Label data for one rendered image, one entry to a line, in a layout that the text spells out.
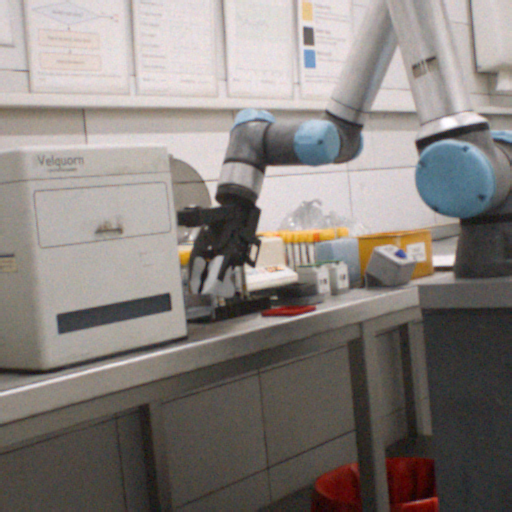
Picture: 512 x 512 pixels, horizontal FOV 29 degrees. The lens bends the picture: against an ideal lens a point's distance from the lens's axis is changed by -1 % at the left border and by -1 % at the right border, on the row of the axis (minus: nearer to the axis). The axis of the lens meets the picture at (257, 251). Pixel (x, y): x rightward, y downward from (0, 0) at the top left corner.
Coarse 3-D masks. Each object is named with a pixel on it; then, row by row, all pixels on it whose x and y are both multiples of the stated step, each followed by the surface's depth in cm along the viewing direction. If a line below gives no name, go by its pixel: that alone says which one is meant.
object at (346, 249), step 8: (344, 240) 203; (352, 240) 205; (320, 248) 201; (328, 248) 200; (336, 248) 200; (344, 248) 203; (352, 248) 205; (320, 256) 201; (328, 256) 200; (336, 256) 200; (344, 256) 202; (352, 256) 205; (352, 264) 205; (352, 272) 205; (352, 280) 205; (360, 280) 207
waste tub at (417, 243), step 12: (360, 240) 212; (372, 240) 210; (384, 240) 207; (396, 240) 205; (408, 240) 208; (420, 240) 212; (360, 252) 212; (372, 252) 210; (408, 252) 208; (420, 252) 211; (432, 252) 215; (360, 264) 212; (420, 264) 211; (432, 264) 215; (420, 276) 211
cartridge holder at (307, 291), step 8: (280, 288) 183; (288, 288) 182; (296, 288) 181; (304, 288) 182; (312, 288) 183; (280, 296) 184; (288, 296) 182; (296, 296) 181; (304, 296) 181; (312, 296) 182; (320, 296) 182; (272, 304) 185; (280, 304) 183; (288, 304) 182; (296, 304) 181; (304, 304) 180
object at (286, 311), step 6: (282, 306) 175; (288, 306) 174; (294, 306) 173; (300, 306) 173; (306, 306) 172; (312, 306) 170; (264, 312) 170; (270, 312) 169; (276, 312) 168; (282, 312) 167; (288, 312) 166; (294, 312) 166; (300, 312) 167; (306, 312) 169
